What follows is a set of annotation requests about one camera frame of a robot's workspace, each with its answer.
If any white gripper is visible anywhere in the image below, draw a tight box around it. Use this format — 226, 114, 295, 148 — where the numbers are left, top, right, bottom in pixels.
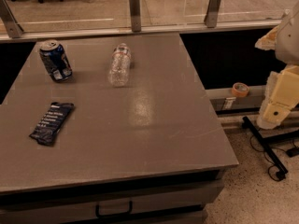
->
255, 26, 299, 130

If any clear plastic water bottle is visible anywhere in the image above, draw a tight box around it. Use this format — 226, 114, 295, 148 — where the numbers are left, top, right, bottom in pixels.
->
108, 43, 131, 87

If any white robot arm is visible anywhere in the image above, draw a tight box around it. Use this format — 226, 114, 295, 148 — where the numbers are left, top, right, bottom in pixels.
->
255, 2, 299, 130

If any orange tape roll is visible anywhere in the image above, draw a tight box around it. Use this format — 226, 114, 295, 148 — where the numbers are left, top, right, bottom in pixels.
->
232, 82, 249, 97

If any grey table drawer front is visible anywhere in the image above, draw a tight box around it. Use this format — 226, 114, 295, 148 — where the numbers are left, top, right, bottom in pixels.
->
0, 179, 224, 224

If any blue soda can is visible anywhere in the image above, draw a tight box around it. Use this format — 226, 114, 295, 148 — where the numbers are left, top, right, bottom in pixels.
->
39, 39, 72, 82

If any dark blue snack packet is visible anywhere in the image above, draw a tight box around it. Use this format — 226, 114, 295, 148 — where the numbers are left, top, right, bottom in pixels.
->
29, 102, 75, 146

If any right metal glass bracket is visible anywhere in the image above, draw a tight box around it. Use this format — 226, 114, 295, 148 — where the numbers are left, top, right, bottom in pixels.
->
204, 0, 221, 28

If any metal glass bracket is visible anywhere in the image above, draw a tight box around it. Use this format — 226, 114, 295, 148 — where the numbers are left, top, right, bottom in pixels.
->
129, 0, 141, 33
204, 0, 221, 28
0, 0, 23, 38

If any black floor stand frame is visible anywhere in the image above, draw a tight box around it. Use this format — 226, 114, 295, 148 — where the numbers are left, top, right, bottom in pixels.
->
242, 117, 299, 181

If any black floor cable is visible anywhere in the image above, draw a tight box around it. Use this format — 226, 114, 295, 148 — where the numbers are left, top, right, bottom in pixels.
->
249, 133, 299, 183

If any middle metal glass bracket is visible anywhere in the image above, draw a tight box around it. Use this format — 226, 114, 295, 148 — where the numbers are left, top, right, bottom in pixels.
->
129, 0, 141, 33

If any black drawer handle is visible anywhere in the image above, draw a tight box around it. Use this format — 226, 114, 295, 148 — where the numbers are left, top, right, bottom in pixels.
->
94, 201, 133, 218

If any left metal glass bracket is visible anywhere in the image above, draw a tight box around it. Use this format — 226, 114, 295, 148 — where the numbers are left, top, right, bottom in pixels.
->
0, 0, 23, 38

